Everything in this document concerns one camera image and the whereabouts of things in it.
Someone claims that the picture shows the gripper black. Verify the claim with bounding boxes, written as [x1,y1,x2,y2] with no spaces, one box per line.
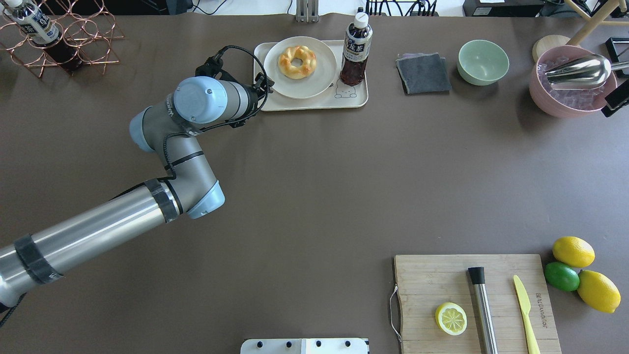
[601,90,629,118]
[249,79,275,118]

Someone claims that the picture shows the white plate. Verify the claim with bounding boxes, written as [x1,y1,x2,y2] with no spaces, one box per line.
[264,40,337,99]

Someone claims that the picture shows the braided donut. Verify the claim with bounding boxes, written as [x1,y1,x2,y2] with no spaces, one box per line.
[277,45,317,79]

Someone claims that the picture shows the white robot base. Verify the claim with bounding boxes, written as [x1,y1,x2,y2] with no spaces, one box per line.
[240,337,370,354]

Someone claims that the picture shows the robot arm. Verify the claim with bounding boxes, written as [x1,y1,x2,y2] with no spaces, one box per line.
[1,76,270,311]

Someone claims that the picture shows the cream rabbit tray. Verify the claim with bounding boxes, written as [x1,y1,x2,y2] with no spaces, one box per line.
[262,36,369,112]

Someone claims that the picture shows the dark tea bottle on tray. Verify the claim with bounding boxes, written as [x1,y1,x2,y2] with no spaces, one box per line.
[340,7,373,87]

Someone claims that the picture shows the clear ice cubes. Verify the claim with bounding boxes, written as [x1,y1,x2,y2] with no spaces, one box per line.
[537,61,607,110]

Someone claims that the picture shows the metal scoop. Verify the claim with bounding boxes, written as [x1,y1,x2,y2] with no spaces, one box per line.
[544,54,629,90]

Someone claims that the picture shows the pink bowl with ice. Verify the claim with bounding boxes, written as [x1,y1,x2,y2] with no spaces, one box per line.
[529,45,618,118]

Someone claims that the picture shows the wooden stand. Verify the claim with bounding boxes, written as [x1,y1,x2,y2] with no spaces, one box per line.
[565,0,629,46]

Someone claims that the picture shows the round wooden lid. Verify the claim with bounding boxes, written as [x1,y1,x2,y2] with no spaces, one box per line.
[532,34,571,62]

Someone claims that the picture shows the green bowl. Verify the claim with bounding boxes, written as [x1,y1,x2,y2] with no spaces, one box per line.
[457,39,510,87]

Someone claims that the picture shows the yellow lemon upper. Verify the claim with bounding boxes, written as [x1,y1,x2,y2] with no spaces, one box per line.
[552,236,596,267]

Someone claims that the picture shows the yellow lemon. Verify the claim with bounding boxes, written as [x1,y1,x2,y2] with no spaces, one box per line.
[577,270,622,314]
[552,236,596,267]

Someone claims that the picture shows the grey folded cloth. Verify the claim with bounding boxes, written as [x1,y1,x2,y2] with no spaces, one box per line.
[396,53,452,95]

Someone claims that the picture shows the green lime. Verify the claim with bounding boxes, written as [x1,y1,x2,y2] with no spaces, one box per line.
[544,262,580,292]

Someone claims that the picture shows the yellow lemon lower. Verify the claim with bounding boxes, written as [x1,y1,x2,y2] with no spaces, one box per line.
[577,270,622,314]

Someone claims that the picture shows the yellow plastic knife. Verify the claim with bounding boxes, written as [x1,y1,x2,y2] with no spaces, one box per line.
[513,275,541,354]

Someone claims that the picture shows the bottle in rack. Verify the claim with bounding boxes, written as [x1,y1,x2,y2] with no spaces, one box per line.
[3,0,84,72]

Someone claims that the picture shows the wooden cutting board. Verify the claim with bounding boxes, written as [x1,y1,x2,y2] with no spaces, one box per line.
[395,255,562,354]

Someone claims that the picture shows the steel muddler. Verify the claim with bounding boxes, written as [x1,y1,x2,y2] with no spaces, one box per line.
[467,266,499,354]

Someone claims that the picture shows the lemon half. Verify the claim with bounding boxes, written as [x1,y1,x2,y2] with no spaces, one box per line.
[434,302,467,336]

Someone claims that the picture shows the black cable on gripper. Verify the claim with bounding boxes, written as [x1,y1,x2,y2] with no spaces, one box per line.
[195,45,270,128]

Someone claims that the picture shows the metal bracket at table edge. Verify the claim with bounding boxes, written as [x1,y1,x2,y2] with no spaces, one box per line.
[296,0,319,23]

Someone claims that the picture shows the copper wire bottle rack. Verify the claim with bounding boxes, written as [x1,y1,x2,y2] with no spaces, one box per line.
[1,0,124,79]

